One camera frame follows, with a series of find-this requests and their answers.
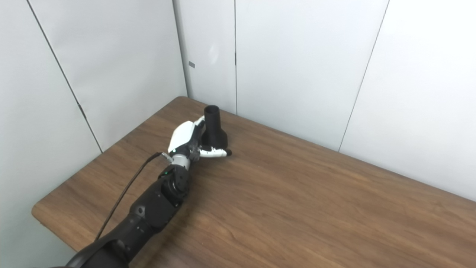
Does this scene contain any white and black left hand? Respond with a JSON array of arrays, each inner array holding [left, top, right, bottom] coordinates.
[[167, 115, 233, 164]]

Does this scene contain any black funnel-shaped nozzle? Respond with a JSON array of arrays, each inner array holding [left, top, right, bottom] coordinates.
[[201, 105, 228, 151]]

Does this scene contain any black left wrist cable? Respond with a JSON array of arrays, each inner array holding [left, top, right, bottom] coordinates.
[[95, 152, 173, 240]]

